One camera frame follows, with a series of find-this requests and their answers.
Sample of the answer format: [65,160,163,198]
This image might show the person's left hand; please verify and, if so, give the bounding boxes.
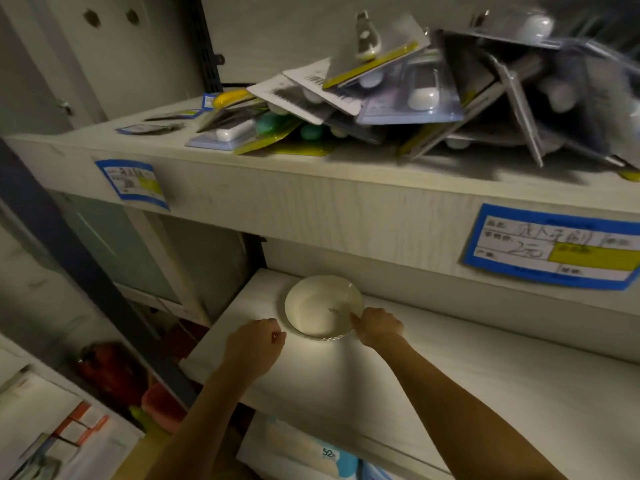
[222,318,288,379]

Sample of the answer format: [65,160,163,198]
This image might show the person's right hand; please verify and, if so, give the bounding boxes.
[350,308,405,349]

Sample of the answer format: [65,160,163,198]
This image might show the white ceramic bowl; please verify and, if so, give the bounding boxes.
[284,275,365,341]

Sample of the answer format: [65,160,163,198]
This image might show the person's right forearm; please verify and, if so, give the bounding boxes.
[371,331,569,480]

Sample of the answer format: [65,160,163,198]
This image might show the person's left forearm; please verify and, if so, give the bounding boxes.
[144,365,273,480]

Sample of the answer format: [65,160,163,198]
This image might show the white and blue packet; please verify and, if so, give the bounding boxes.
[264,419,359,480]

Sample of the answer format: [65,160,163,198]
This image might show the light wooden shelf board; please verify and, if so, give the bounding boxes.
[2,94,640,316]

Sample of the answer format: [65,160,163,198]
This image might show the pink plastic basket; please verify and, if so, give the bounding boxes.
[141,383,187,435]

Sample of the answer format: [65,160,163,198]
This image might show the white shelf board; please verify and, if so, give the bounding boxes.
[179,268,640,480]

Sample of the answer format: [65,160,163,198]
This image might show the red round container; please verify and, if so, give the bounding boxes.
[76,342,151,411]

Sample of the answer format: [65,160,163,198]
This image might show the large blue price label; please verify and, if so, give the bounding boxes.
[462,203,640,292]

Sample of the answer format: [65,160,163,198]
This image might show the pile of blister card packs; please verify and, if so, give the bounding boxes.
[185,9,640,183]

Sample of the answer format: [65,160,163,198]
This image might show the stack of white boxes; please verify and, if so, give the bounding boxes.
[0,335,146,480]

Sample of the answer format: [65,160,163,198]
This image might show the flat blue-edged blister card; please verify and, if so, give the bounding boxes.
[115,122,186,136]

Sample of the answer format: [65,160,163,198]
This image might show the dark blue metal post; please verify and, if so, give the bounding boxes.
[0,139,197,410]

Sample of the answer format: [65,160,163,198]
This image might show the black slotted upright rail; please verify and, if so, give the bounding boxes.
[187,0,224,93]

